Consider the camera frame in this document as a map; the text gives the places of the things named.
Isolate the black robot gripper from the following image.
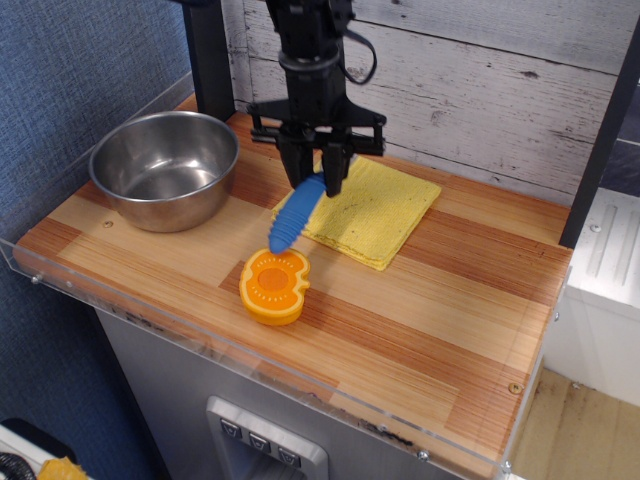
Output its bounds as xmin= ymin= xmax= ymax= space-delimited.
xmin=248 ymin=49 xmax=386 ymax=197

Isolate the blue handled metal fork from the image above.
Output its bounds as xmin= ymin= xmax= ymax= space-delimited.
xmin=268 ymin=173 xmax=326 ymax=255

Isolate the orange toy fruit half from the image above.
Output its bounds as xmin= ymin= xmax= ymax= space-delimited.
xmin=239 ymin=248 xmax=311 ymax=326

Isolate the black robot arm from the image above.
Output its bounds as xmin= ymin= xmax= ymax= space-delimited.
xmin=248 ymin=1 xmax=386 ymax=197

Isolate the yellow folded napkin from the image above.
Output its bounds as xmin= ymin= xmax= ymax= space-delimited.
xmin=273 ymin=156 xmax=441 ymax=271

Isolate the white ribbed appliance top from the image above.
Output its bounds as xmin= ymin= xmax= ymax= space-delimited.
xmin=567 ymin=188 xmax=639 ymax=320

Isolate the stainless steel bowl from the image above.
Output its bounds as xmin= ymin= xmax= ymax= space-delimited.
xmin=89 ymin=111 xmax=239 ymax=233

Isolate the grey dispenser button panel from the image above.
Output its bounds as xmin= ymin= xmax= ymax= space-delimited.
xmin=206 ymin=396 xmax=329 ymax=479

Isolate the clear acrylic table guard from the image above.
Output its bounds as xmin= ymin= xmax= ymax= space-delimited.
xmin=0 ymin=69 xmax=574 ymax=480

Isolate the yellow cloth object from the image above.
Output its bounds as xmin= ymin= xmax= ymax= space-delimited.
xmin=37 ymin=457 xmax=89 ymax=480

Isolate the black left vertical post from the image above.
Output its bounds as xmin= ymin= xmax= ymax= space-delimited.
xmin=180 ymin=1 xmax=236 ymax=121

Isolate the black vertical post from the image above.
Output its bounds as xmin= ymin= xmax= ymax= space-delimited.
xmin=559 ymin=20 xmax=639 ymax=249
xmin=180 ymin=1 xmax=236 ymax=121

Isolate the black right vertical post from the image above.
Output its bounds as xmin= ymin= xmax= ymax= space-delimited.
xmin=559 ymin=20 xmax=639 ymax=249

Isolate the black braided cable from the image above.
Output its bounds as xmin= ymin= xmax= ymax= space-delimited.
xmin=0 ymin=451 xmax=39 ymax=480

